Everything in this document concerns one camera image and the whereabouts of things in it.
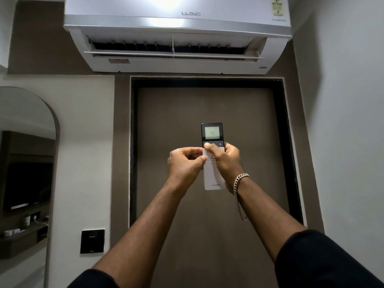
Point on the person's right thumb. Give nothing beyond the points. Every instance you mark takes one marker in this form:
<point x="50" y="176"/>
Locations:
<point x="211" y="150"/>

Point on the person's right hand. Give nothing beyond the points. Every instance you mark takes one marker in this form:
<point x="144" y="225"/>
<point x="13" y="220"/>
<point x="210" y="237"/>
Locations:
<point x="226" y="166"/>

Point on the black wall switch panel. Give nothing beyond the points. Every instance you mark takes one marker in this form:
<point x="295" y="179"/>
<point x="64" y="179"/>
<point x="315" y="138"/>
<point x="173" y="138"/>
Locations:
<point x="92" y="241"/>

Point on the person's right forearm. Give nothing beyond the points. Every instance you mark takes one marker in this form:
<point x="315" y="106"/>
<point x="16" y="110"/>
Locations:
<point x="288" y="236"/>

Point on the arched wall mirror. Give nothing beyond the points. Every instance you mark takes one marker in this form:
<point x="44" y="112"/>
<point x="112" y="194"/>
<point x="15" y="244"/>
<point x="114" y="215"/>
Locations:
<point x="25" y="188"/>

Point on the person's left hand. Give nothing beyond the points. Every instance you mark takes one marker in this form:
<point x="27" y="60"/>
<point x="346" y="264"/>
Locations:
<point x="183" y="167"/>

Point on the person's left thumb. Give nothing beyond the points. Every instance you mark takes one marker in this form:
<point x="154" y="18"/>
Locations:
<point x="198" y="160"/>

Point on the white and black remote control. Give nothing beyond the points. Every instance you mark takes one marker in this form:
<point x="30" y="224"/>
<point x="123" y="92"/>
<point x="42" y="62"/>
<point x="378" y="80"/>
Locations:
<point x="212" y="133"/>

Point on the brown wooden door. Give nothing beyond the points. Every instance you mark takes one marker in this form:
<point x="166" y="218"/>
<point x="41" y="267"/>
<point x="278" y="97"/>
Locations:
<point x="210" y="182"/>

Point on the person's left forearm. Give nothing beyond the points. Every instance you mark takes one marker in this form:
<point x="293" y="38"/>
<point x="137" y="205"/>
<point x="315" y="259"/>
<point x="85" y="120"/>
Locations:
<point x="141" y="233"/>

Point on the white wall air conditioner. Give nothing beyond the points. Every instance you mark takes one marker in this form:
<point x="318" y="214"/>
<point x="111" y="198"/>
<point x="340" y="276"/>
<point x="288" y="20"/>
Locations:
<point x="177" y="32"/>

